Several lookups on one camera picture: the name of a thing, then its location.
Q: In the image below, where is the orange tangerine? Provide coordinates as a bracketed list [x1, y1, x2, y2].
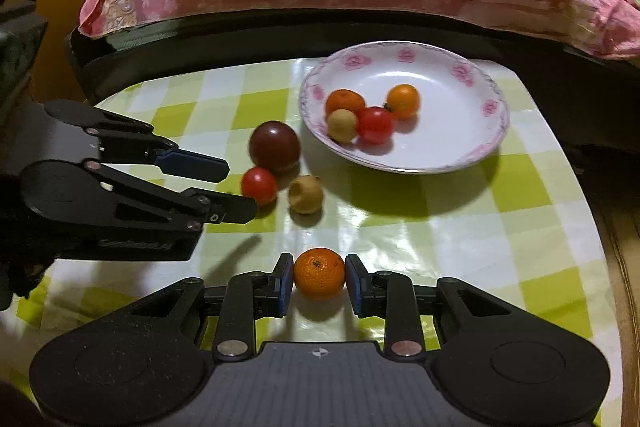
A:
[384, 83, 421, 120]
[324, 89, 367, 117]
[293, 248, 345, 301]

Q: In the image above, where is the red cherry tomato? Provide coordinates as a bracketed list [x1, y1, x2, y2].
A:
[357, 106, 395, 145]
[241, 167, 279, 207]

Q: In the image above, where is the dark purple tomato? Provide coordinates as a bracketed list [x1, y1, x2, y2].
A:
[248, 120, 300, 173]

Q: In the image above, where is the brown longan fruit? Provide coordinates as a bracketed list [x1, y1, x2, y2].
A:
[326, 108, 358, 144]
[288, 174, 324, 215]

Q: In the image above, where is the green checkered tablecloth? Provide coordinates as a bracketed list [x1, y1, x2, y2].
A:
[1, 60, 623, 426]

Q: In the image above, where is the wooden side cabinet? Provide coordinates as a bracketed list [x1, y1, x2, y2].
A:
[0, 0, 162, 108]

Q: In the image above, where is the white floral plate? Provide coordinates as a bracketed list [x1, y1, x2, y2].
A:
[298, 41, 510, 174]

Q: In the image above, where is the dark bed frame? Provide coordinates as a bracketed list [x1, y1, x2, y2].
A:
[67, 10, 639, 102]

